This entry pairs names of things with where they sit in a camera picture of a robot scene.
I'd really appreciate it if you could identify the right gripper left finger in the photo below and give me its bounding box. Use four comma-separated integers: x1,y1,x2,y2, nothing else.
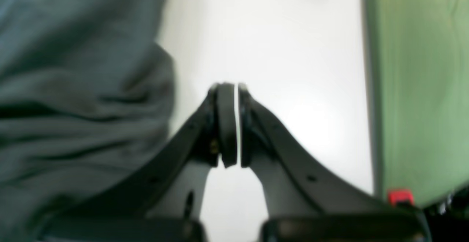
40,83,237,242

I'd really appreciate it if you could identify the dark grey t-shirt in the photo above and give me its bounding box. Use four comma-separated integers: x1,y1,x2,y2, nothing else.
0,0,175,242

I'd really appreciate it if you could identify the blue orange clamp tool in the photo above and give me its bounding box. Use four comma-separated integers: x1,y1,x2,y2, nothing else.
387,189,415,206

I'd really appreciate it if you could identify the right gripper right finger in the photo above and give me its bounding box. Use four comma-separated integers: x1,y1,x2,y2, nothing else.
238,84,432,242

